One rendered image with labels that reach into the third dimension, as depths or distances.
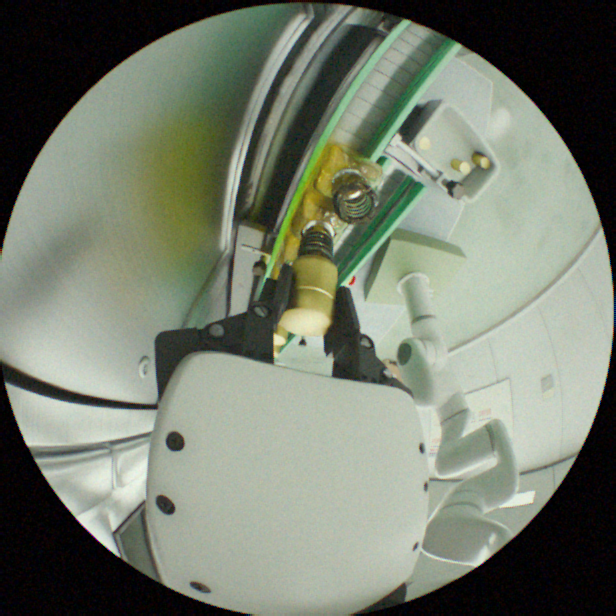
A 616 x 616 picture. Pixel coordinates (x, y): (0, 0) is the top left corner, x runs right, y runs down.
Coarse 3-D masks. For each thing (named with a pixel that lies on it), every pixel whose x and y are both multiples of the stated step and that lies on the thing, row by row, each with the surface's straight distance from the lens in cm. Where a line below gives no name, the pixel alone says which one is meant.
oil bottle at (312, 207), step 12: (312, 180) 24; (312, 192) 19; (300, 204) 19; (312, 204) 18; (324, 204) 18; (300, 216) 18; (312, 216) 18; (324, 216) 17; (336, 216) 18; (300, 228) 18; (336, 228) 18; (300, 240) 19; (336, 240) 19
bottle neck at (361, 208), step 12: (336, 180) 13; (348, 180) 12; (360, 180) 12; (336, 192) 11; (360, 192) 16; (372, 192) 11; (336, 204) 11; (348, 204) 14; (360, 204) 14; (372, 204) 12; (348, 216) 12; (360, 216) 12; (372, 216) 12
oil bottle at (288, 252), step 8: (296, 208) 30; (288, 232) 22; (288, 240) 21; (296, 240) 21; (280, 248) 23; (288, 248) 21; (296, 248) 21; (280, 256) 22; (288, 256) 21; (296, 256) 20; (280, 264) 22
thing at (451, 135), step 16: (448, 112) 53; (432, 128) 54; (448, 128) 57; (464, 128) 55; (416, 144) 44; (432, 144) 54; (448, 144) 56; (464, 144) 59; (480, 144) 56; (432, 160) 46; (448, 160) 57; (464, 160) 60; (496, 160) 58; (448, 176) 49; (464, 176) 60; (480, 176) 59; (496, 176) 58; (480, 192) 56
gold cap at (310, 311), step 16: (304, 256) 12; (320, 256) 12; (304, 272) 11; (320, 272) 11; (336, 272) 13; (304, 288) 10; (320, 288) 10; (288, 304) 10; (304, 304) 9; (320, 304) 10; (288, 320) 10; (304, 320) 10; (320, 320) 10
